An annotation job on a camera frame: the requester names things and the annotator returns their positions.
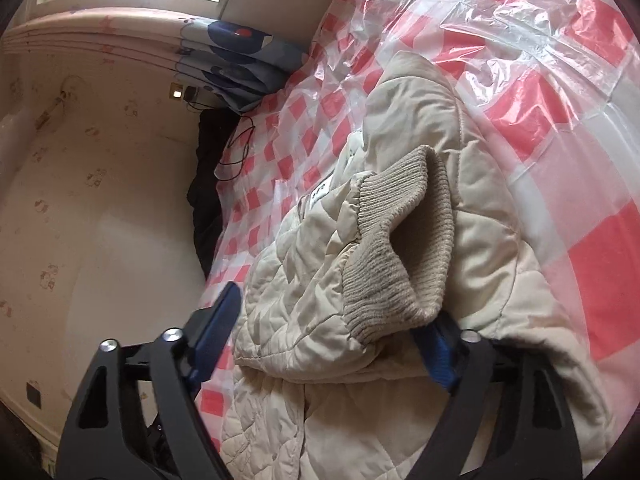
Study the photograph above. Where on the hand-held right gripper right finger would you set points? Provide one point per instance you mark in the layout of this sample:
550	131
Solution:
441	357

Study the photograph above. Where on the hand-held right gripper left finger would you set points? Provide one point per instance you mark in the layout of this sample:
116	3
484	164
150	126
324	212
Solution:
215	332

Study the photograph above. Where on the beige quilted jacket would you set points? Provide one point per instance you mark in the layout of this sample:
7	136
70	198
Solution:
320	260

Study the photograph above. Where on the dark cloth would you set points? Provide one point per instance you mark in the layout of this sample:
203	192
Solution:
205	185

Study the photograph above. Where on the black charger plug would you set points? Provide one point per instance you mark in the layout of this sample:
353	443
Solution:
192	97

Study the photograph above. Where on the red checked plastic sheet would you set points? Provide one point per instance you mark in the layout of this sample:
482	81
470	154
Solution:
550	60

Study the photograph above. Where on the black wall outlet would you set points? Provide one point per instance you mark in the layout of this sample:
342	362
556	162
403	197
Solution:
33	395

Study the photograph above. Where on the wall socket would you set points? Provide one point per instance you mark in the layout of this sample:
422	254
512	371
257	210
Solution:
175	92

